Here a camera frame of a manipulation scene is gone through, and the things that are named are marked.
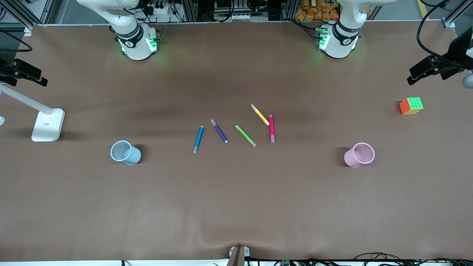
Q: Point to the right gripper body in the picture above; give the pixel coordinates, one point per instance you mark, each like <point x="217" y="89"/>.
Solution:
<point x="8" y="69"/>

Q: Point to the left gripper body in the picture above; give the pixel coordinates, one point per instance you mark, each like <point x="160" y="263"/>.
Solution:
<point x="453" y="56"/>

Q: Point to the pink marker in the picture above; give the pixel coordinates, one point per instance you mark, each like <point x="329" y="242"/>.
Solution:
<point x="272" y="129"/>

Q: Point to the blue marker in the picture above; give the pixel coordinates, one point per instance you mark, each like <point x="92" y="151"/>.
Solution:
<point x="198" y="138"/>

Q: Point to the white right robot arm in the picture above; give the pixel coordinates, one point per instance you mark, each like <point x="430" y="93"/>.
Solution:
<point x="135" y="44"/>

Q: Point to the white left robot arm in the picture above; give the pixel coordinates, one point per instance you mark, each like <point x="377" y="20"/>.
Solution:
<point x="340" y="42"/>

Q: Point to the colourful puzzle cube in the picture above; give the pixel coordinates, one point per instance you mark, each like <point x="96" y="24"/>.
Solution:
<point x="414" y="104"/>

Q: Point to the white desk lamp stand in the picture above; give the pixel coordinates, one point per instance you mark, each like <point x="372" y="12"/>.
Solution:
<point x="48" y="125"/>

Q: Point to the pink plastic cup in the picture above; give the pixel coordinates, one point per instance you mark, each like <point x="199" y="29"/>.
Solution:
<point x="351" y="159"/>

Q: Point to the orange snack bag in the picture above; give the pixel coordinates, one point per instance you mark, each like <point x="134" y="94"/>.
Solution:
<point x="306" y="13"/>

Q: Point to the light blue plastic cup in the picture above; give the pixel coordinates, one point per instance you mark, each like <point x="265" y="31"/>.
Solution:
<point x="133" y="157"/>

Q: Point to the white power strip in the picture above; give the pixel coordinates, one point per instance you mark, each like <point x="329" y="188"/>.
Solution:
<point x="159" y="10"/>

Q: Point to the yellow marker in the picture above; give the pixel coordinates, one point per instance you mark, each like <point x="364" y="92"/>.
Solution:
<point x="260" y="115"/>

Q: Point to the green marker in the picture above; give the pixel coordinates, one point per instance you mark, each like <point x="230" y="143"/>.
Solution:
<point x="245" y="135"/>

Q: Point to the purple marker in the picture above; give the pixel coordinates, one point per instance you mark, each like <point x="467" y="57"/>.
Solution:
<point x="219" y="131"/>

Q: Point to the background metal equipment rack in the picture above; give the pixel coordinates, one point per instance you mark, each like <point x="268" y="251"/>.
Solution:
<point x="236" y="9"/>

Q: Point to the brown table cover sheet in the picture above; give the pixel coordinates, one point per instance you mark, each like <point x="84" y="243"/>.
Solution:
<point x="236" y="207"/>

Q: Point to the aluminium frame profile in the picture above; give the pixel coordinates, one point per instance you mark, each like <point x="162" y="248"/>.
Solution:
<point x="22" y="14"/>
<point x="449" y="22"/>

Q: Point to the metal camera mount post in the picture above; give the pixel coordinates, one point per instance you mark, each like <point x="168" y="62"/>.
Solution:
<point x="238" y="256"/>

